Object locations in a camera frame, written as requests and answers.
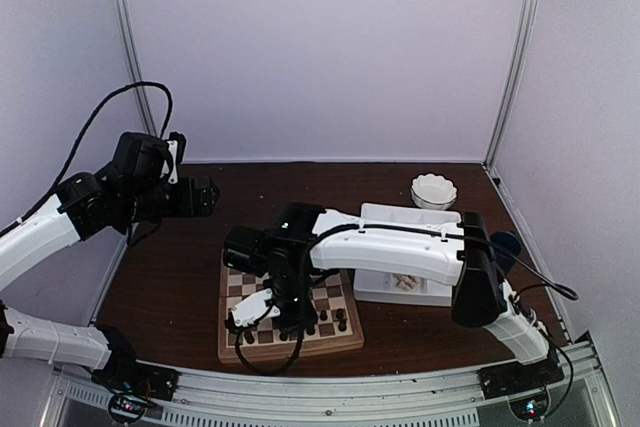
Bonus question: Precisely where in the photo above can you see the white scalloped ceramic bowl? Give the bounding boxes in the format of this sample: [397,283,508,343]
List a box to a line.
[410,173,458,210]

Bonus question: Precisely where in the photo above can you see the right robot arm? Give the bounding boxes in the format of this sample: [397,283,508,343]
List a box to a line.
[222,202,558,389]

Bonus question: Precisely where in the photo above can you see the white divided plastic tray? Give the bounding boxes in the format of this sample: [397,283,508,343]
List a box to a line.
[353,203,462,307]

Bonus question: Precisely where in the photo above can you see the front aluminium rail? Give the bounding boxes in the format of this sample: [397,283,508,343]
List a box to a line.
[39,331,606,427]

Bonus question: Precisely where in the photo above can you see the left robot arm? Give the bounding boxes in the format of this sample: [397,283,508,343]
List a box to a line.
[1,132,220,391]

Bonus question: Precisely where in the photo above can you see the aluminium frame post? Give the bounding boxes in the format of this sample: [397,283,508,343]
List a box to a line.
[113,0,159,135]
[483,0,539,172]

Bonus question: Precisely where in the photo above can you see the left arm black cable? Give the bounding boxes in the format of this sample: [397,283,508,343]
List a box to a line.
[14,80,174,228]

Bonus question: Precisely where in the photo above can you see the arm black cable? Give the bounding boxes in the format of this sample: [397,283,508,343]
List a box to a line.
[14,80,174,228]
[304,221,580,303]

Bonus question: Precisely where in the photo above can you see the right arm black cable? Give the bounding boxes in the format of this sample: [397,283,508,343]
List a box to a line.
[304,221,580,303]

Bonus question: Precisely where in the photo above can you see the dark blue cup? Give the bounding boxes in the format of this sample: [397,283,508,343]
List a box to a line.
[490,231,522,274]

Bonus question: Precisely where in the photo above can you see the pile of white chess pieces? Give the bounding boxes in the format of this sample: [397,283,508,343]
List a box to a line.
[393,274,421,291]

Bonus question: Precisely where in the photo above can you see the wooden chess board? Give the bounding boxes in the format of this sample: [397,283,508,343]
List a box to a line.
[217,266,364,364]

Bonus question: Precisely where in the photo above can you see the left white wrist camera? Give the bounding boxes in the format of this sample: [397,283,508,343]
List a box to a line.
[161,132,187,185]

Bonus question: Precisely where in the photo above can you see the left aluminium frame post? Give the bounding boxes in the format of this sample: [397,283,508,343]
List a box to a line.
[113,0,159,135]

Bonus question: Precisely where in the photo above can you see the right aluminium frame post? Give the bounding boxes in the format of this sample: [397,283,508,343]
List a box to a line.
[483,0,539,172]

